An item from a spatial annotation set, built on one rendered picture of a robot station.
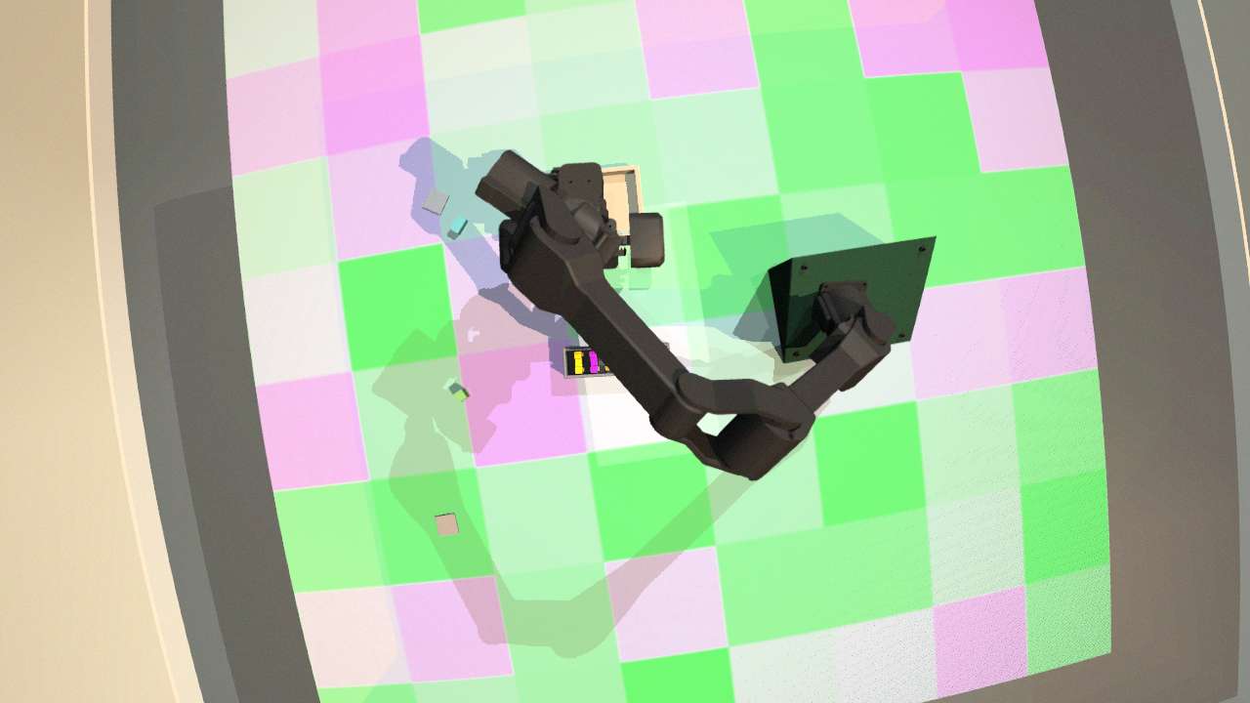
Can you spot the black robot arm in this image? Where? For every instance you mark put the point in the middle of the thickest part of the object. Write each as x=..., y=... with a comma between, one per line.
x=558, y=252

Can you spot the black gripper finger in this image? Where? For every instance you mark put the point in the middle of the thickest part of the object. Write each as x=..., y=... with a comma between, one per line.
x=613, y=262

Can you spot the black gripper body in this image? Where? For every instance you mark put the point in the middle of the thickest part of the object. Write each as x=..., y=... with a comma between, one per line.
x=646, y=240

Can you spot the beige shallow tray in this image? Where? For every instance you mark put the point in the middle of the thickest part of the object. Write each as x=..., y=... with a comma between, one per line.
x=623, y=194

